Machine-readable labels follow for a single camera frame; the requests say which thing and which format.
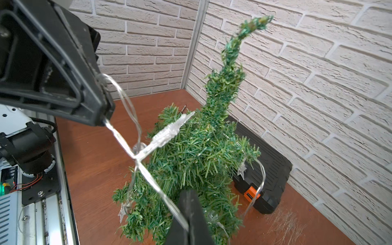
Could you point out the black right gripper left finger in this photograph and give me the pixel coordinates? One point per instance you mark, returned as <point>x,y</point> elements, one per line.
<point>178,235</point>

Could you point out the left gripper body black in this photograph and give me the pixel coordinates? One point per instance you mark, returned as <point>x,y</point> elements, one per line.
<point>84,38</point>

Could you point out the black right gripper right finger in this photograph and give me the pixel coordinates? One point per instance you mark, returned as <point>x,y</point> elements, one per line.
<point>198,228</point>

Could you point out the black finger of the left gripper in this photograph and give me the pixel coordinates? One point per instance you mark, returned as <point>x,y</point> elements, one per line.
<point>42,71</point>

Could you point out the small green christmas tree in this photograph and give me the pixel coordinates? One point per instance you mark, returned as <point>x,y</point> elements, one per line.
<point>202,156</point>

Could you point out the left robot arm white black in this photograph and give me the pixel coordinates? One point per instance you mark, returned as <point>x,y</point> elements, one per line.
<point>49,69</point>

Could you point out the black tool case orange latches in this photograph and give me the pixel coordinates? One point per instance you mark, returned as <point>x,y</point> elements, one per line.
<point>277,169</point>

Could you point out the aluminium corner post left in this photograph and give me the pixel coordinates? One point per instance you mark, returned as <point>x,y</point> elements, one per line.
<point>202,10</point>

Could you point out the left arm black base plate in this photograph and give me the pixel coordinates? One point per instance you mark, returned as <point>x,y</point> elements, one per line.
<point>44,188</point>

